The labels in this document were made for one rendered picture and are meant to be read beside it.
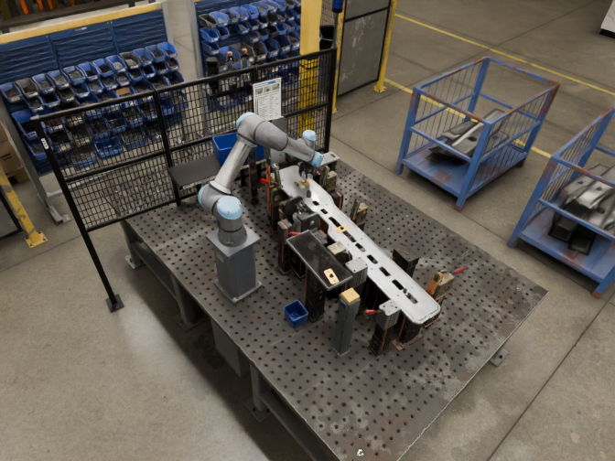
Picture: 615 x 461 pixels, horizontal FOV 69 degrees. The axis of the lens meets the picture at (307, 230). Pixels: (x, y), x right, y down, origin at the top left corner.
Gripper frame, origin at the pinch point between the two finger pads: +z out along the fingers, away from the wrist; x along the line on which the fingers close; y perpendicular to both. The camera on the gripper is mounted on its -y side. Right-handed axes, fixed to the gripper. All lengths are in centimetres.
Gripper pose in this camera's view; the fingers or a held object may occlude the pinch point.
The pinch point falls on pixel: (305, 179)
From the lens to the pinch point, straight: 283.0
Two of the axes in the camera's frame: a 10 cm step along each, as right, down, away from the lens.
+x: 8.3, -3.6, 4.2
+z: -0.5, 7.1, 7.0
